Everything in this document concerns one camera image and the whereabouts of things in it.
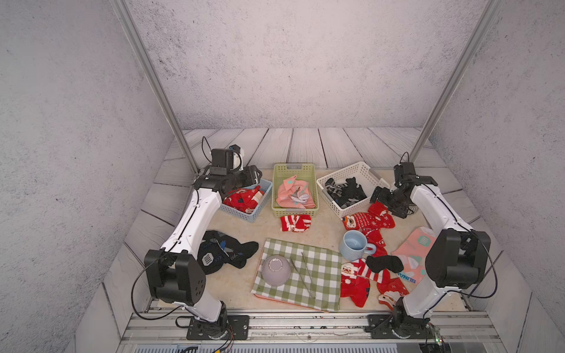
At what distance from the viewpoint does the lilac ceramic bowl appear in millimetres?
812

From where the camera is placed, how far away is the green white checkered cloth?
802mm

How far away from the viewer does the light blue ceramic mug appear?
86 cm
